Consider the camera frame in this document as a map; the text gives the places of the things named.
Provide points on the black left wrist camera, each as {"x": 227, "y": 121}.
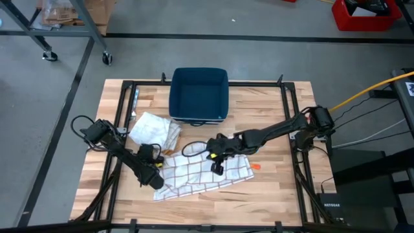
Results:
{"x": 146, "y": 151}

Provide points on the black aluminium rig frame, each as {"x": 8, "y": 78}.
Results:
{"x": 148, "y": 83}

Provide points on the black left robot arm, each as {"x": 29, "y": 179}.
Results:
{"x": 129, "y": 158}

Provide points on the plain white towel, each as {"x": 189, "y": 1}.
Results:
{"x": 155, "y": 129}

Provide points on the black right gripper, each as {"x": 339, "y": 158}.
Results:
{"x": 226, "y": 145}

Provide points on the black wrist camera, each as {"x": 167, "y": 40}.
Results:
{"x": 146, "y": 151}
{"x": 217, "y": 169}

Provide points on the black equipment stand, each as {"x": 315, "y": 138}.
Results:
{"x": 372, "y": 191}

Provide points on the dark grey side table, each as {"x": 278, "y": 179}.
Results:
{"x": 406, "y": 97}

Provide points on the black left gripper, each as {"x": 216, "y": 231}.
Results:
{"x": 156, "y": 161}

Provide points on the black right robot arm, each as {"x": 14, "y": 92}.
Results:
{"x": 278, "y": 129}

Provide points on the white towel with brown checks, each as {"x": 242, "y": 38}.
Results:
{"x": 194, "y": 174}

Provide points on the grey metal cart frame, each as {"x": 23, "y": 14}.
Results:
{"x": 64, "y": 32}

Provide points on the black Netgear network switch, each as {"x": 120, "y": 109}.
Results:
{"x": 330, "y": 207}

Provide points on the red plastic bin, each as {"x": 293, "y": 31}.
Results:
{"x": 343, "y": 22}
{"x": 288, "y": 1}

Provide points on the clear plastic bag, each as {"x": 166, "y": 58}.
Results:
{"x": 59, "y": 13}

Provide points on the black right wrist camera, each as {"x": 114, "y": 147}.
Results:
{"x": 217, "y": 169}

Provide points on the navy fabric storage bin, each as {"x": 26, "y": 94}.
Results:
{"x": 199, "y": 94}

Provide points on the mustard yellow towel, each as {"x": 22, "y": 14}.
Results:
{"x": 169, "y": 151}

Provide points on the brown cardboard box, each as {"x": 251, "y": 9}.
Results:
{"x": 97, "y": 13}

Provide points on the black cart caster wheel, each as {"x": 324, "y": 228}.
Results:
{"x": 107, "y": 58}
{"x": 50, "y": 56}

